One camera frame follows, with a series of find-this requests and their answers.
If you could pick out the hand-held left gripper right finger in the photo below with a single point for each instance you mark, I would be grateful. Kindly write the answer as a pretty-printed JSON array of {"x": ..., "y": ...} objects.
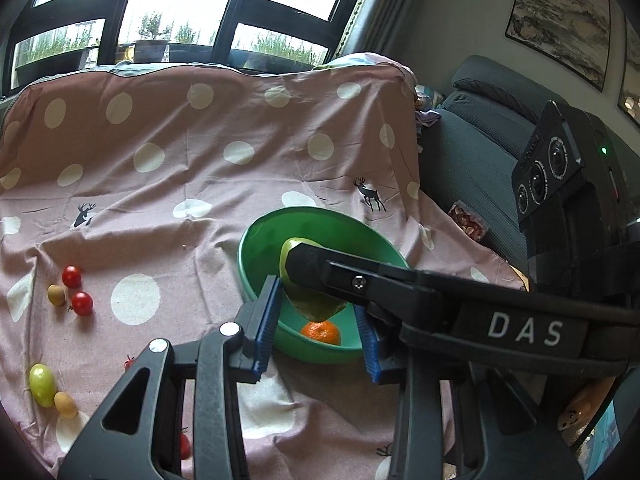
[{"x": 367, "y": 345}]

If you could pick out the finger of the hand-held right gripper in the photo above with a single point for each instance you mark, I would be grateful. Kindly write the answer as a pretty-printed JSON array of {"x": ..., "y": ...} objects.
[{"x": 340, "y": 272}]

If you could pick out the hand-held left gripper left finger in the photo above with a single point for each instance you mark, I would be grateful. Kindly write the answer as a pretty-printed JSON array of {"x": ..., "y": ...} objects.
[{"x": 267, "y": 330}]

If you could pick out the green apple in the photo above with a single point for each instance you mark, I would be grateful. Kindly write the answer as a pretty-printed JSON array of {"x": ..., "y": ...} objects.
[
  {"x": 312, "y": 305},
  {"x": 41, "y": 384}
]

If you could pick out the small orange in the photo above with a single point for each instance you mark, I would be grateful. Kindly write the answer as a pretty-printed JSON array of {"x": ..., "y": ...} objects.
[{"x": 321, "y": 332}]

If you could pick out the green bowl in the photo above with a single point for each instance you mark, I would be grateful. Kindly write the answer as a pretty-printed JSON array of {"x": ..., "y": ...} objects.
[{"x": 265, "y": 240}]

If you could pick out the red cherry tomato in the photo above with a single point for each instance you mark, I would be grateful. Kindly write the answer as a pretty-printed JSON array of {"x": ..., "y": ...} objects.
[
  {"x": 71, "y": 276},
  {"x": 185, "y": 445},
  {"x": 129, "y": 362},
  {"x": 81, "y": 303}
]

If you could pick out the small brown kiwi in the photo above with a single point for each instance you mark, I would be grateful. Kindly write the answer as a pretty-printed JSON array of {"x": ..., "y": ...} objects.
[
  {"x": 55, "y": 294},
  {"x": 65, "y": 404}
]

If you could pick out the tan wooden object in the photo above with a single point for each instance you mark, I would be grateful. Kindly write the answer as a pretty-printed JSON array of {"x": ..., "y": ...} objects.
[{"x": 580, "y": 407}]

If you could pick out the red snack packet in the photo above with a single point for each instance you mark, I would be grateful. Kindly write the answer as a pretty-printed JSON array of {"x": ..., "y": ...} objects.
[{"x": 467, "y": 221}]

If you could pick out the dark grey sofa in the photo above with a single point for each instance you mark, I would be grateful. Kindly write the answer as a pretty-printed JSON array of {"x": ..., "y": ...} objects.
[{"x": 475, "y": 160}]

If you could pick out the pink polka dot blanket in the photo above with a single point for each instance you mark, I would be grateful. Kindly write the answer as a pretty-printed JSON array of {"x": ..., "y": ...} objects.
[{"x": 200, "y": 160}]

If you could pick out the colourful cloth pile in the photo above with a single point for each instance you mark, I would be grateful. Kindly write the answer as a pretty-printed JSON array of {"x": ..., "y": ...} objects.
[{"x": 426, "y": 110}]

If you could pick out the light blue cloth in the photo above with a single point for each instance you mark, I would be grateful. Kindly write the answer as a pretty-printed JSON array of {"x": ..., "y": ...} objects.
[{"x": 360, "y": 62}]

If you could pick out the grey curtain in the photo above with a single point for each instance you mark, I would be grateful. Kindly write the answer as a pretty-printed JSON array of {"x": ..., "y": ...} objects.
[{"x": 365, "y": 10}]

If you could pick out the potted plant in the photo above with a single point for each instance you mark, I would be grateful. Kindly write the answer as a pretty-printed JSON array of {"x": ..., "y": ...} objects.
[{"x": 150, "y": 47}]

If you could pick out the large landscape painting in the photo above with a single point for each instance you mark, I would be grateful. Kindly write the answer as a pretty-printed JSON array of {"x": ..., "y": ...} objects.
[{"x": 560, "y": 20}]

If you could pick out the long dark planter trough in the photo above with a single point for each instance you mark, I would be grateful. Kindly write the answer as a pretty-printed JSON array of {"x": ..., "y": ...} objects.
[{"x": 55, "y": 62}]

